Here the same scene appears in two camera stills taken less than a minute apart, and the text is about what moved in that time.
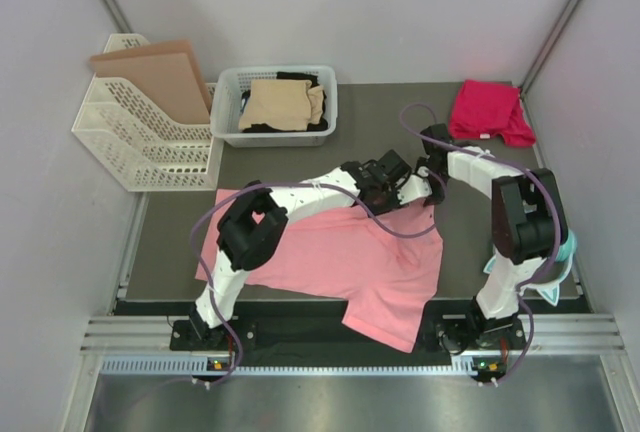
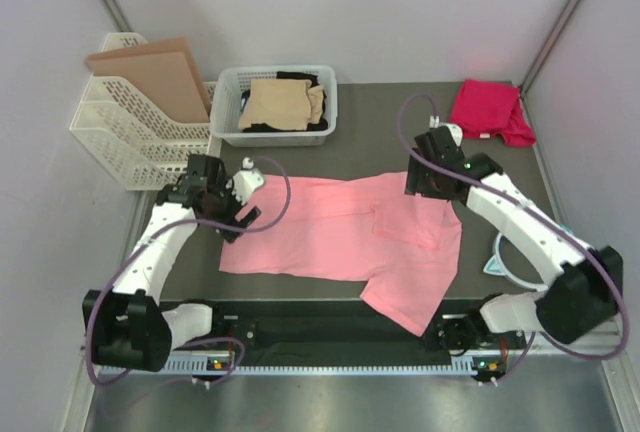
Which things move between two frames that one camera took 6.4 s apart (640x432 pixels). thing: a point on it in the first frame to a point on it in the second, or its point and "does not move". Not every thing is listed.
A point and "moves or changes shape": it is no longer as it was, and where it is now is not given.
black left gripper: x=394 y=201 to x=236 y=207
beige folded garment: x=285 y=104 does not move
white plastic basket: x=274 y=105 does not move
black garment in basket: x=275 y=126 does not move
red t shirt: x=486 y=110 does not move
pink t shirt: x=390 y=281 moves or changes shape
